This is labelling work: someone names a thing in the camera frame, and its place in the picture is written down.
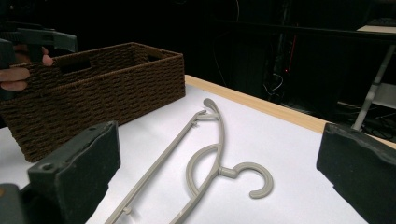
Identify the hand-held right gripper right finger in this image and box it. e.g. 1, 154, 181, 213
316, 122, 396, 224

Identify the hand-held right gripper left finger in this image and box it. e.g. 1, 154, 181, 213
27, 120, 121, 224

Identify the brown woven basket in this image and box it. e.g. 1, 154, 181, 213
0, 41, 187, 163

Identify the grey plastic clothes hanger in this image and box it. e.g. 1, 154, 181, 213
104, 98, 275, 224

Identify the grey metal stand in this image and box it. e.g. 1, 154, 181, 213
352, 44, 396, 132

